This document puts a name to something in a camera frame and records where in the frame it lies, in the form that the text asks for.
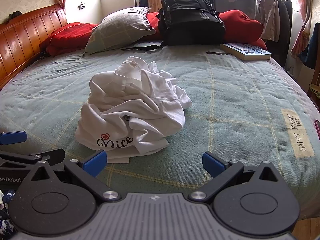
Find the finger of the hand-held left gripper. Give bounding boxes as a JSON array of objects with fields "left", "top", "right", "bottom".
[
  {"left": 0, "top": 149, "right": 66, "bottom": 169},
  {"left": 0, "top": 131, "right": 27, "bottom": 145}
]

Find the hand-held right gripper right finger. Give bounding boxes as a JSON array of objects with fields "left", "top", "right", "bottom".
[{"left": 187, "top": 151, "right": 280, "bottom": 203}]

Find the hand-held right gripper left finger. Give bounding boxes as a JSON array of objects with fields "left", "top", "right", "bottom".
[{"left": 30, "top": 149, "right": 122, "bottom": 202}]

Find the white printed shirt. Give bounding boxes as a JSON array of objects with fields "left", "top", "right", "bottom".
[{"left": 74, "top": 56, "right": 193, "bottom": 164}]

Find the blue white patterned clothing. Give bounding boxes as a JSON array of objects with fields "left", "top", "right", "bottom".
[{"left": 0, "top": 189, "right": 17, "bottom": 233}]

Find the green plaid bed blanket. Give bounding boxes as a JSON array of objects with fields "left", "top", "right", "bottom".
[{"left": 0, "top": 41, "right": 320, "bottom": 220}]

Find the wooden headboard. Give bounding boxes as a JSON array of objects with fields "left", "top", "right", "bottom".
[{"left": 0, "top": 4, "right": 68, "bottom": 90}]

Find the red quilt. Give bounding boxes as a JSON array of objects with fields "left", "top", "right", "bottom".
[{"left": 39, "top": 9, "right": 267, "bottom": 57}]

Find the paperback book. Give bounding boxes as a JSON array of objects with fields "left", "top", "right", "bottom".
[{"left": 220, "top": 43, "right": 272, "bottom": 61}]

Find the small dark bundle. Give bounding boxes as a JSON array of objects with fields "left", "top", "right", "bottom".
[{"left": 7, "top": 11, "right": 23, "bottom": 22}]

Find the grey green plaid pillow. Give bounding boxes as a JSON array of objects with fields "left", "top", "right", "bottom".
[{"left": 82, "top": 7, "right": 157, "bottom": 55}]

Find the black backpack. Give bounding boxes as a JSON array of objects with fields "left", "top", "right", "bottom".
[{"left": 121, "top": 0, "right": 226, "bottom": 51}]

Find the dark blue garment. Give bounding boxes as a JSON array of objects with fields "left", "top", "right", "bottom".
[{"left": 299, "top": 22, "right": 320, "bottom": 69}]

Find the dark hanging coat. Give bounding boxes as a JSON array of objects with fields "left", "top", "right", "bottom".
[{"left": 274, "top": 0, "right": 293, "bottom": 68}]

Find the beige hanging jacket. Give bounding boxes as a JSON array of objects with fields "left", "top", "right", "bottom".
[{"left": 255, "top": 0, "right": 280, "bottom": 43}]

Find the orange cloth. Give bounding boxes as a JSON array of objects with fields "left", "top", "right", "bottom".
[{"left": 147, "top": 0, "right": 163, "bottom": 14}]

